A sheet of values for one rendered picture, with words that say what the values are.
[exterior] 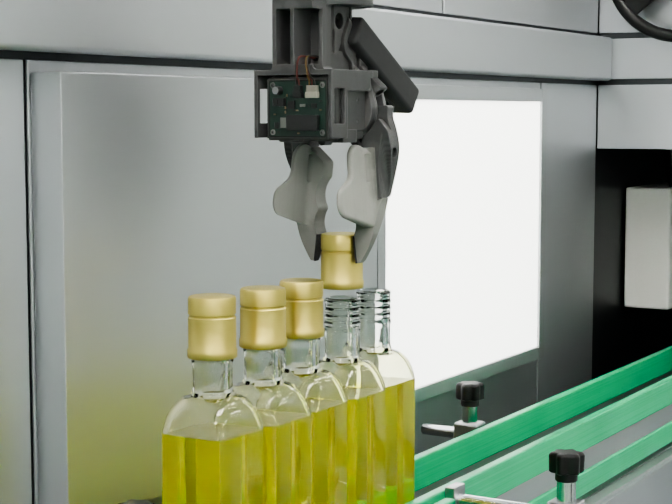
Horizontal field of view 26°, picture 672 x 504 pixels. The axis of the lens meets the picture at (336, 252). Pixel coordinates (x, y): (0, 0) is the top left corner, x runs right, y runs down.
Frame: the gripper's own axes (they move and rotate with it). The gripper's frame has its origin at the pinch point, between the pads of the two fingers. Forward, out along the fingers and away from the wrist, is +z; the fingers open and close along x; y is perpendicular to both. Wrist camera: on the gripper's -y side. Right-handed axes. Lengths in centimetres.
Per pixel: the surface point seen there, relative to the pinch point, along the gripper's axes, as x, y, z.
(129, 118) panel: -12.0, 11.8, -10.1
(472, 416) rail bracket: -5.5, -34.9, 21.0
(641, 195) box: -14, -107, 2
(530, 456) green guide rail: 3.7, -29.1, 22.9
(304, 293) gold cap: 1.0, 7.2, 3.1
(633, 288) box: -15, -107, 16
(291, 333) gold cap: 0.2, 7.6, 6.2
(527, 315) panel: -13, -66, 15
